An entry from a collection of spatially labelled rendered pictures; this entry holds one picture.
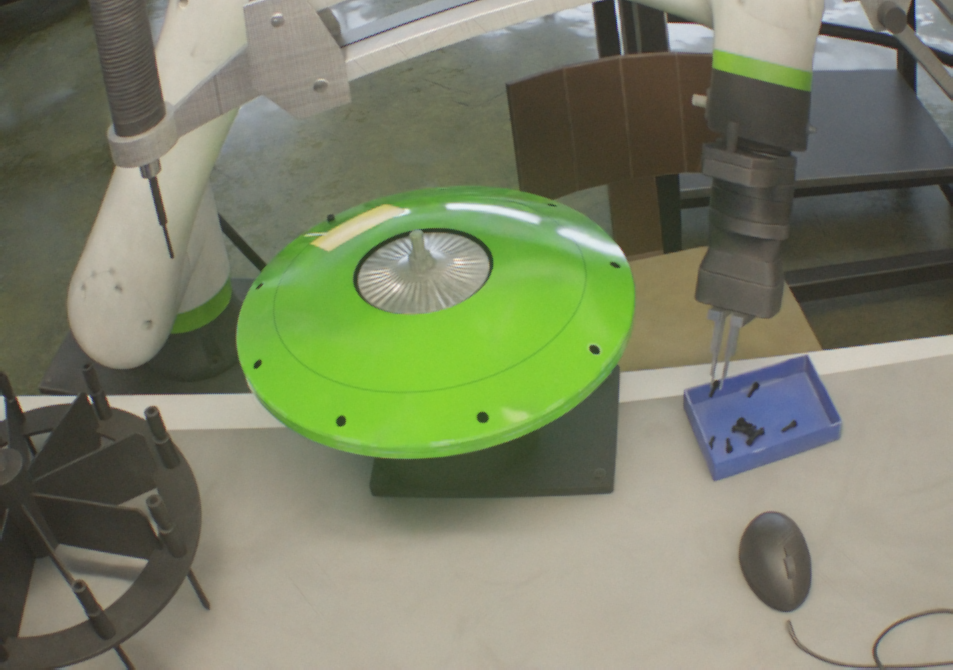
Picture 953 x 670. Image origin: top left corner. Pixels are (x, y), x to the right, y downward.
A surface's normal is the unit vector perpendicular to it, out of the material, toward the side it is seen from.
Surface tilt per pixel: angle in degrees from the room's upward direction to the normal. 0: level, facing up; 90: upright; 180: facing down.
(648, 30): 90
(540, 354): 23
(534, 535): 0
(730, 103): 64
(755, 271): 59
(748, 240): 71
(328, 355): 17
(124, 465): 86
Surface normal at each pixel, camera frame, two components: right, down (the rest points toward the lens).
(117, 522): -0.15, 0.58
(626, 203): 0.16, 0.46
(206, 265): 0.79, 0.29
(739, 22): -0.69, 0.25
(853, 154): -0.11, -0.79
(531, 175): 0.46, 0.50
